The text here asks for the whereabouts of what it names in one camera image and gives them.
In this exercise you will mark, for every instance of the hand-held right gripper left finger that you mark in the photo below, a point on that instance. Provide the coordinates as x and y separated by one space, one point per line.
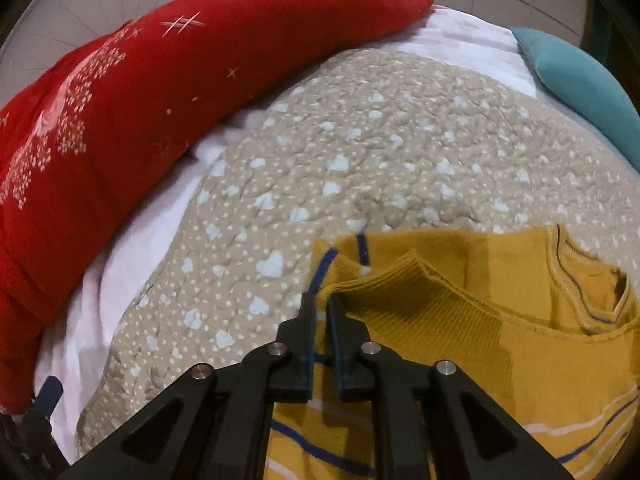
310 345

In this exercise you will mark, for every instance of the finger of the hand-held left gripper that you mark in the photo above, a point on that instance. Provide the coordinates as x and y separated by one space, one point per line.
46 395

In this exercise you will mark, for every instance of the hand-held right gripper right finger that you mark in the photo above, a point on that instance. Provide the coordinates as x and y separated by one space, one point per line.
334 345

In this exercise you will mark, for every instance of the yellow striped sweater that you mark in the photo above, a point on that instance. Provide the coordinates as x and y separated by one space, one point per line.
500 340

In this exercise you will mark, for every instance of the white bed sheet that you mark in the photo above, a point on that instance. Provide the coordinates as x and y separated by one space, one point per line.
145 255

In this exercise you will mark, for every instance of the beige heart-print quilt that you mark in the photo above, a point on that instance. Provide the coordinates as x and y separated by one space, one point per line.
360 160

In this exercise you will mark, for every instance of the red patterned pillow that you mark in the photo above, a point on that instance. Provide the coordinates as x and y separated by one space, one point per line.
125 125

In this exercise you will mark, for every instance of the teal pillow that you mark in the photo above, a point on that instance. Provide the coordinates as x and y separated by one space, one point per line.
585 85

